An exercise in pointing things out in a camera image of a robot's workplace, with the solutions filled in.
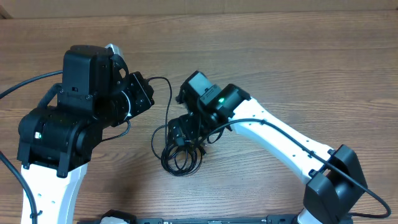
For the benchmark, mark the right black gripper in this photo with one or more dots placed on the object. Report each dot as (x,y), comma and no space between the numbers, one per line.
(185,123)

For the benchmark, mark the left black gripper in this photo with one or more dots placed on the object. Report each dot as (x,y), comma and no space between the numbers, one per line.
(142,93)

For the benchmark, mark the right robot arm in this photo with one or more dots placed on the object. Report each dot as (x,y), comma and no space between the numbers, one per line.
(333,178)

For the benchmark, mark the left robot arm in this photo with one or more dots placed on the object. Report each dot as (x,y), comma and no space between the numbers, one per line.
(57,138)

